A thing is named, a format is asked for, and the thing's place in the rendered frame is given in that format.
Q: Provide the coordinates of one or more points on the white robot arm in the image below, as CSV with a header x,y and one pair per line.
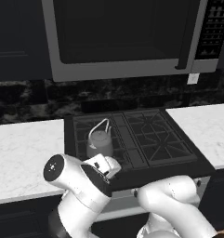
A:
x,y
76,186

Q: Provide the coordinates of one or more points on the dark stove knob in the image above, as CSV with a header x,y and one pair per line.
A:
x,y
199,182
135,193

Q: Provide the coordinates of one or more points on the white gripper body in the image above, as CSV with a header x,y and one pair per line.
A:
x,y
112,165

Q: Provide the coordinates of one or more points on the black gas hob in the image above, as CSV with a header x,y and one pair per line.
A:
x,y
153,139

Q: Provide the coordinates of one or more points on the silver microwave oven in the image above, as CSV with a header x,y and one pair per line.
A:
x,y
116,70

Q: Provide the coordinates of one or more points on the silver oven front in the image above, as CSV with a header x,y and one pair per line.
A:
x,y
122,203

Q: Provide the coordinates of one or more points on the white wall socket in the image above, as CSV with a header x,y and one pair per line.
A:
x,y
193,78

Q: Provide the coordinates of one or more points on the dark base cupboard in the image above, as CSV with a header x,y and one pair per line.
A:
x,y
218,198
20,220

